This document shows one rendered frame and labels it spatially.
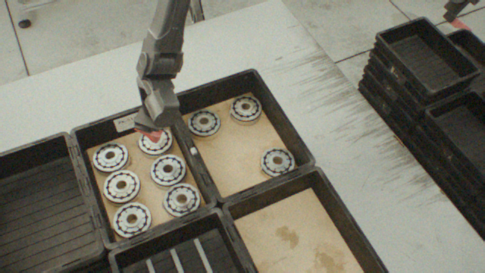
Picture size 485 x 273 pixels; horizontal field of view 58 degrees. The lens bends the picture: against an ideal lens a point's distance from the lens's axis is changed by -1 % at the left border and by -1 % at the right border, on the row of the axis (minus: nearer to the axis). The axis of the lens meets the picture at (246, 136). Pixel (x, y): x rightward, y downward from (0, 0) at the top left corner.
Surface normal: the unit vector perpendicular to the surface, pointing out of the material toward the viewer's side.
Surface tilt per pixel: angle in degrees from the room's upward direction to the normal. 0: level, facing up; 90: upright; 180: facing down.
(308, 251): 0
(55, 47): 0
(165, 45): 82
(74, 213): 0
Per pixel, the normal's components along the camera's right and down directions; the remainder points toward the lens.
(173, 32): 0.51, 0.64
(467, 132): 0.04, -0.56
